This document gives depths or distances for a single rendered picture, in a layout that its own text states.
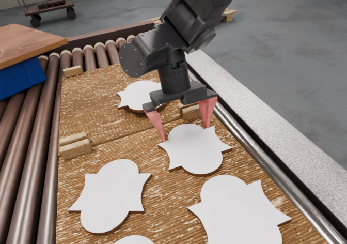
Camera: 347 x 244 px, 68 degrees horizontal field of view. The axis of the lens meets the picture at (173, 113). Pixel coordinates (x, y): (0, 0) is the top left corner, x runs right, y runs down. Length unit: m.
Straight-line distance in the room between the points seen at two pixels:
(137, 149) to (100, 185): 0.11
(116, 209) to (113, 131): 0.22
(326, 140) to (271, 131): 1.47
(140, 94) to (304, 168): 0.40
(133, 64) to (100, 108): 0.30
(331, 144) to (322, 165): 1.49
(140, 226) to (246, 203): 0.16
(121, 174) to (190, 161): 0.13
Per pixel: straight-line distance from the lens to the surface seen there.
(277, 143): 0.56
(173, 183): 0.46
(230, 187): 0.44
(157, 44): 0.41
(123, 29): 1.28
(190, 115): 0.57
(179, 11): 0.43
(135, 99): 0.65
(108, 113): 0.67
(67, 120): 0.70
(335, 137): 2.10
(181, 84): 0.48
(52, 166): 0.61
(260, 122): 0.61
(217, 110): 0.64
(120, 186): 0.47
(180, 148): 0.50
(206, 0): 0.39
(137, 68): 0.42
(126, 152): 0.54
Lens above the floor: 1.29
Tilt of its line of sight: 35 degrees down
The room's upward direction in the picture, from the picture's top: 9 degrees counter-clockwise
